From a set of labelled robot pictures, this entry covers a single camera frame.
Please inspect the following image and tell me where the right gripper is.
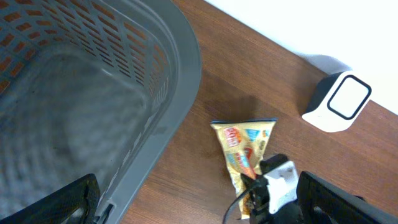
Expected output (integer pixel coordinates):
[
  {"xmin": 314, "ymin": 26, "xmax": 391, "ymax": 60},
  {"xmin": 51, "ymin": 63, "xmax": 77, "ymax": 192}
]
[{"xmin": 241, "ymin": 154, "xmax": 397, "ymax": 224}]

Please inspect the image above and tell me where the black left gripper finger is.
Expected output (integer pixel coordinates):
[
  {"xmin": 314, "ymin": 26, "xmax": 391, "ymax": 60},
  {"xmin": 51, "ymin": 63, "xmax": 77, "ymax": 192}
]
[{"xmin": 1, "ymin": 174, "xmax": 100, "ymax": 224}]

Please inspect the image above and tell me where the beige snack bag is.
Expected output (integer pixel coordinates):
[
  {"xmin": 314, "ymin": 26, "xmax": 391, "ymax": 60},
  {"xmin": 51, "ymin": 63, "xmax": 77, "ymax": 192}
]
[{"xmin": 210, "ymin": 118, "xmax": 277, "ymax": 223}]

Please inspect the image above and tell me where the white barcode scanner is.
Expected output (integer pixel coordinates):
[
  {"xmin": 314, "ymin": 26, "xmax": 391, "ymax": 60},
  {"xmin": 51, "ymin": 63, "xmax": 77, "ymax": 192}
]
[{"xmin": 302, "ymin": 71, "xmax": 372, "ymax": 133}]

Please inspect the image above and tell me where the grey plastic mesh basket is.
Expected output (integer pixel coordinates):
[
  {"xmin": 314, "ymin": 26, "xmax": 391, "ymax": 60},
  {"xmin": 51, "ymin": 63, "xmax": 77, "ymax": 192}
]
[{"xmin": 1, "ymin": 0, "xmax": 201, "ymax": 223}]

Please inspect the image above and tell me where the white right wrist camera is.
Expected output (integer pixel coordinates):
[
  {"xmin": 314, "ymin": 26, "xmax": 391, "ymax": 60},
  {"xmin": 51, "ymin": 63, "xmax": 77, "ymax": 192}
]
[{"xmin": 263, "ymin": 161, "xmax": 299, "ymax": 214}]

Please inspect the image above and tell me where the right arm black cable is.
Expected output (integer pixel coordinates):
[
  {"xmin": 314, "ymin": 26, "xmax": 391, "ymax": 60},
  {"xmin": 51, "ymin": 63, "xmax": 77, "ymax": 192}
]
[{"xmin": 221, "ymin": 183, "xmax": 265, "ymax": 224}]

